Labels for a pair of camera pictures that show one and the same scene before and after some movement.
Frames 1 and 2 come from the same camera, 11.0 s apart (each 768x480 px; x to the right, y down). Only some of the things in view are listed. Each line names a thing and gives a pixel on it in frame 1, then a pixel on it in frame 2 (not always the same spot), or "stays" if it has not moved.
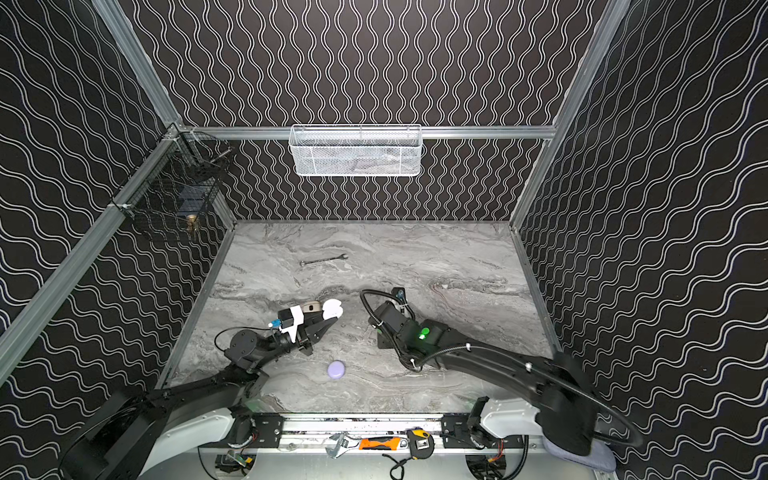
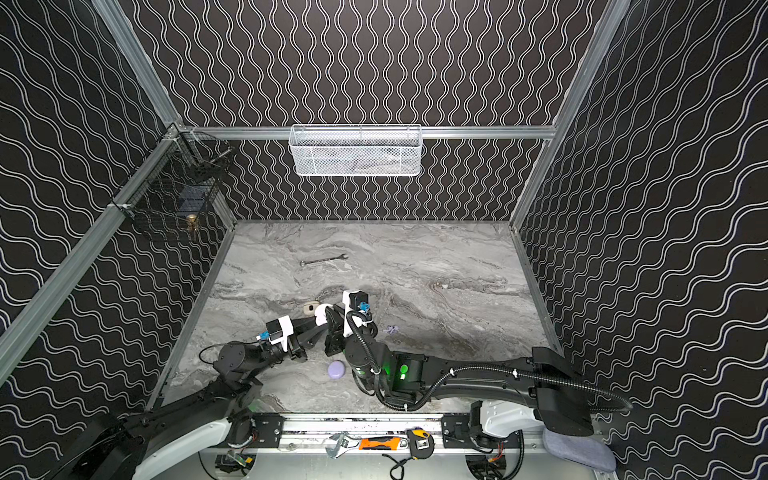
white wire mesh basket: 355,150 stays
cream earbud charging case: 311,306 stays
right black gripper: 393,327 → 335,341
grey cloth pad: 598,458 stays
